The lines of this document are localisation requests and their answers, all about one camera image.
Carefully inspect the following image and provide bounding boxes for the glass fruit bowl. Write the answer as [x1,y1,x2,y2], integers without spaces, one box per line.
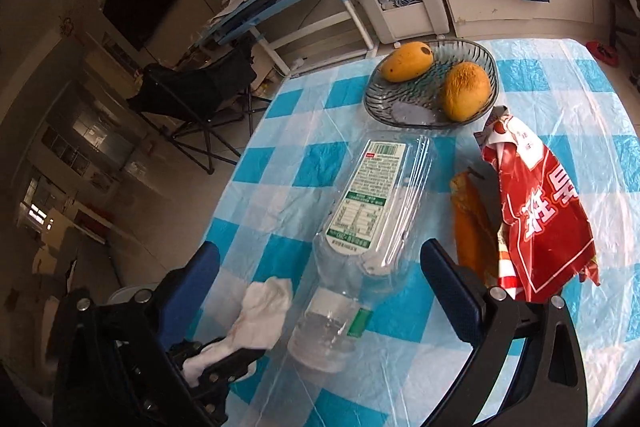
[363,39,500,128]

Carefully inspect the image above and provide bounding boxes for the long orange peel piece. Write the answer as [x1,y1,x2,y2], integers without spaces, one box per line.
[450,169,502,286]

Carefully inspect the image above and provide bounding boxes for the rough yellow mango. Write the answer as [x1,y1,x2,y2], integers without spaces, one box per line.
[441,62,492,122]

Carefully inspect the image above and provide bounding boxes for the clear plastic bottle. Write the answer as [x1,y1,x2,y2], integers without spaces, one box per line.
[287,137,437,373]

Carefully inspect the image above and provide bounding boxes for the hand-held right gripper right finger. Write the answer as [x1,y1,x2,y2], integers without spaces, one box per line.
[419,239,589,427]

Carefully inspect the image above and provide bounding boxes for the black folding chair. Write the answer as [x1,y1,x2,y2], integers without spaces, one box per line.
[127,42,259,172]

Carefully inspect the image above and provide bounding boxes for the blue study desk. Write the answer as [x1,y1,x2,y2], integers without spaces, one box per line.
[197,0,377,78]

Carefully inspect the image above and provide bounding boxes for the wooden chair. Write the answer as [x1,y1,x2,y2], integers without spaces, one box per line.
[597,0,640,88]

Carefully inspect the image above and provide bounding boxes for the glass display cabinet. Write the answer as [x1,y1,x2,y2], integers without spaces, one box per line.
[42,97,136,178]

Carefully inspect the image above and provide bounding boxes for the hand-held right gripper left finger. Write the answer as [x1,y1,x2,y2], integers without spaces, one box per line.
[50,241,221,427]

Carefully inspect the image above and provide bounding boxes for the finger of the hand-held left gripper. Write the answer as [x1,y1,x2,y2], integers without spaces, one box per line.
[167,339,225,360]
[189,349,257,391]

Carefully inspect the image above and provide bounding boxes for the blue white checkered tablecloth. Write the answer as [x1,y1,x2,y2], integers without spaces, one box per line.
[192,38,640,427]

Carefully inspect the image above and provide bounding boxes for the grey round stool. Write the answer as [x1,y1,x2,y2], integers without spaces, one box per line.
[109,284,157,305]

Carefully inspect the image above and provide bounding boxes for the smooth yellow mango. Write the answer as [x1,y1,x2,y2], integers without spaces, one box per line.
[381,42,434,83]

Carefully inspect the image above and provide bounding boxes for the red slippers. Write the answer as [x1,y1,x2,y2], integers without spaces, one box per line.
[585,39,622,68]

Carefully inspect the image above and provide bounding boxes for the white tissue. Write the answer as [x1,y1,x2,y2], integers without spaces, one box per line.
[181,277,294,384]

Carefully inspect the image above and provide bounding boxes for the red snack bag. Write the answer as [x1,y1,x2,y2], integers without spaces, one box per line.
[474,105,601,304]

